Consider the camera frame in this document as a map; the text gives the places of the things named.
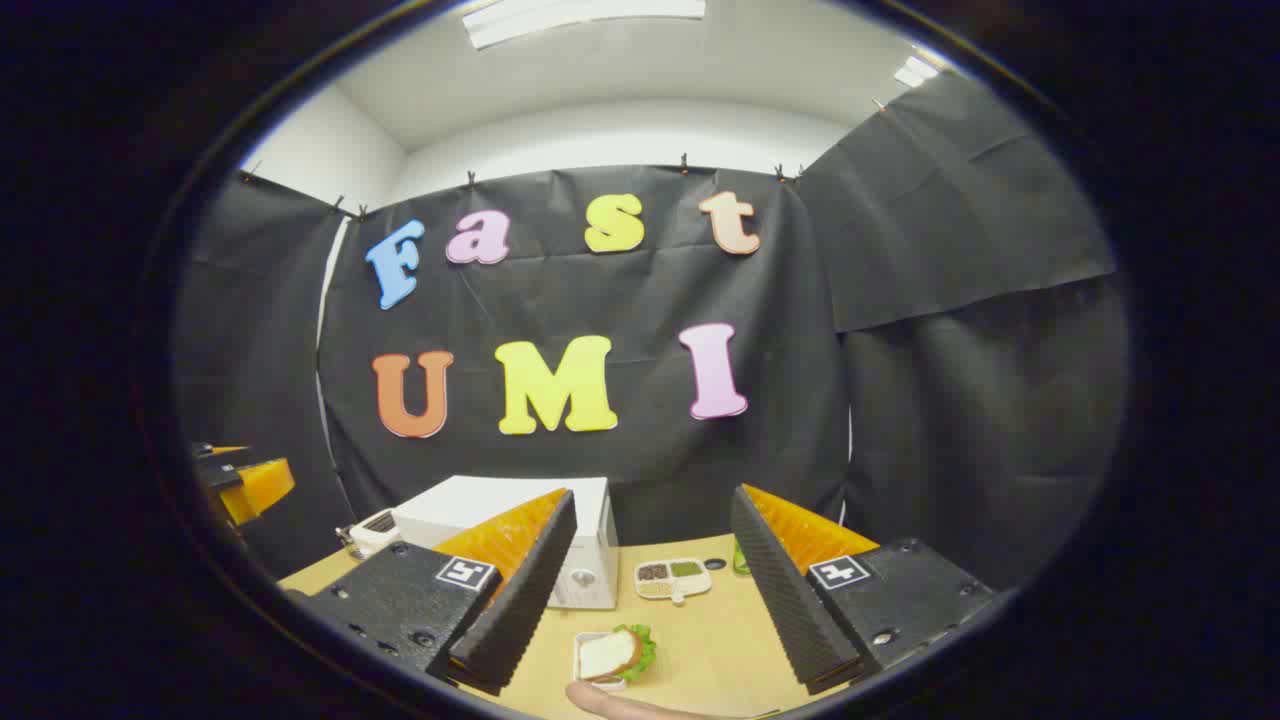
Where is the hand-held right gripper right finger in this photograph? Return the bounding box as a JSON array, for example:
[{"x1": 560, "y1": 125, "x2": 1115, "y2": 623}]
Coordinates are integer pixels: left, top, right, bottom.
[{"x1": 730, "y1": 484, "x2": 1001, "y2": 696}]

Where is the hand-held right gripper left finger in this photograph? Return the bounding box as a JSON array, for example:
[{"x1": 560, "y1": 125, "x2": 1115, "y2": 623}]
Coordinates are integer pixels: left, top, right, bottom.
[{"x1": 290, "y1": 488, "x2": 579, "y2": 698}]

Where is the lettuce sandwich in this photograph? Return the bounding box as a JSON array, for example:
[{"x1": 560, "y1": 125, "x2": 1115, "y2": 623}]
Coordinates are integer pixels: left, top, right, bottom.
[{"x1": 578, "y1": 624, "x2": 658, "y2": 685}]

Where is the white microwave oven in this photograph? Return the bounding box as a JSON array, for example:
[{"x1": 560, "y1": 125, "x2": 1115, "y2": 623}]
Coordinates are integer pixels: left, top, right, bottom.
[{"x1": 392, "y1": 475, "x2": 621, "y2": 611}]

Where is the white divided grain tray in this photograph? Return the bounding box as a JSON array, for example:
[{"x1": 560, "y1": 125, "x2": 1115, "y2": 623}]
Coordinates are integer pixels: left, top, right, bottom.
[{"x1": 634, "y1": 557, "x2": 713, "y2": 605}]

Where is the small white rectangular dish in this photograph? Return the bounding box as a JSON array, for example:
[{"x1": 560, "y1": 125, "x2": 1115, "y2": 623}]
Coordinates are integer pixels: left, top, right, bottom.
[{"x1": 573, "y1": 630, "x2": 629, "y2": 693}]

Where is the white toaster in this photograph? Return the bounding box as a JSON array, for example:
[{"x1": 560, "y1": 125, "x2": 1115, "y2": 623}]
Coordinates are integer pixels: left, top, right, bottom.
[{"x1": 337, "y1": 508, "x2": 403, "y2": 561}]

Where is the black backdrop cloth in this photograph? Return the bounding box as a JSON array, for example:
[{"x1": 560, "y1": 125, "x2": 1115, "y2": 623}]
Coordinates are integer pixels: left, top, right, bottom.
[{"x1": 172, "y1": 70, "x2": 1131, "y2": 591}]

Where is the long ceiling light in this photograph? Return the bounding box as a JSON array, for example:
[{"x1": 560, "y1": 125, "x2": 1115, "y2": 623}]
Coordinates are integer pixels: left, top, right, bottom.
[{"x1": 462, "y1": 0, "x2": 707, "y2": 51}]

